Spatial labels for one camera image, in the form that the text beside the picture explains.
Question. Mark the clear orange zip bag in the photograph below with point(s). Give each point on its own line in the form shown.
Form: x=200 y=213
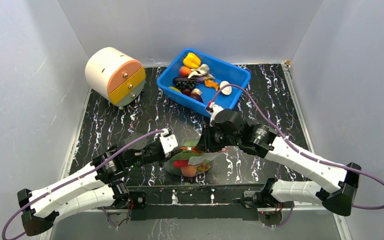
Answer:
x=205 y=157

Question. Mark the red toy chili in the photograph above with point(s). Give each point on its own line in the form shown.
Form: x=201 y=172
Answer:
x=181 y=163

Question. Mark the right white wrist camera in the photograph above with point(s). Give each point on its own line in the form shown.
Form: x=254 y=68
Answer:
x=213 y=109

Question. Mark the dark purple toy grapes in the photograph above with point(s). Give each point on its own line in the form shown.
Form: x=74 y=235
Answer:
x=184 y=83

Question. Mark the brown toy kiwi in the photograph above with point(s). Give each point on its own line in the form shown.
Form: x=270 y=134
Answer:
x=225 y=88

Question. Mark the dark red toy plum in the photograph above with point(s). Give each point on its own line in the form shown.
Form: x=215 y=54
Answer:
x=186 y=91

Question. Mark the orange toy food piece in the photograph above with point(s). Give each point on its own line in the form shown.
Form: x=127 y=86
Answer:
x=209 y=83

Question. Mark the toy mushroom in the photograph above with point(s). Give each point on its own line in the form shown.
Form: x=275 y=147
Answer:
x=196 y=91

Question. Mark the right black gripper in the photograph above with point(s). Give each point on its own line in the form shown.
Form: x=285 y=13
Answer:
x=204 y=139

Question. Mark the round cream drawer cabinet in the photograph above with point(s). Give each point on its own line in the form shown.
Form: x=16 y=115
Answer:
x=115 y=75

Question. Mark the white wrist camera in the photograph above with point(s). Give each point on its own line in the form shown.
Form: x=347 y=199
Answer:
x=169 y=143
x=213 y=109

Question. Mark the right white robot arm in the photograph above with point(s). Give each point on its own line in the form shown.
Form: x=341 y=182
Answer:
x=333 y=187

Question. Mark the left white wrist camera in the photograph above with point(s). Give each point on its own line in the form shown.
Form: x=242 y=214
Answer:
x=169 y=143

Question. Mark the blue plastic bin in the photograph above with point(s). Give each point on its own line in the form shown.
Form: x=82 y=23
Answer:
x=221 y=70

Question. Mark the dark red toy onion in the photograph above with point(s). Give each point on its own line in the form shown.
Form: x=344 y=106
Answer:
x=196 y=97

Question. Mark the toy peach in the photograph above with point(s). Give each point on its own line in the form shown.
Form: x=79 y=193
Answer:
x=189 y=171
x=184 y=71

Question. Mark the green toy leaf vegetable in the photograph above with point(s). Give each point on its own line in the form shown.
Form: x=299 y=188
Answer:
x=184 y=154

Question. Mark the yellow toy bell pepper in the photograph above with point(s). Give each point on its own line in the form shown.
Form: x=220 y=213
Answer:
x=191 y=61

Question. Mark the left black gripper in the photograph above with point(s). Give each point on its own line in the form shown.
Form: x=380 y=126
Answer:
x=164 y=158

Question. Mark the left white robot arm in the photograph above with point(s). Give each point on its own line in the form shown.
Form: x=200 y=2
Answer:
x=99 y=184

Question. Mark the yellow green toy mango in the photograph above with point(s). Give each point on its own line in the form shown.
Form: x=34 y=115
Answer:
x=175 y=89

